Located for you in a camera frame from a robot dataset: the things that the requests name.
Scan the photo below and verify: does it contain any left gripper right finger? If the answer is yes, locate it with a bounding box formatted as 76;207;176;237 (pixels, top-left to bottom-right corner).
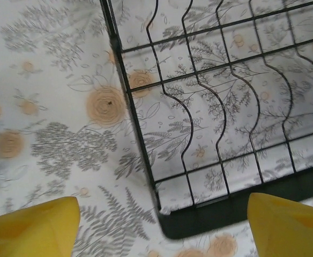
247;192;313;257

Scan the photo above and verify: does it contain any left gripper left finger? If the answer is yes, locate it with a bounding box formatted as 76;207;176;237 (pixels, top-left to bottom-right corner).
0;196;81;257

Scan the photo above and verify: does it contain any black wire dish rack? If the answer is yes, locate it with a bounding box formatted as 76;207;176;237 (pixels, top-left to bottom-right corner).
99;0;313;240

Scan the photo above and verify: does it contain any floral tablecloth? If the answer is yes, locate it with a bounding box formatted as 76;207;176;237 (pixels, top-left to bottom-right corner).
0;0;313;257

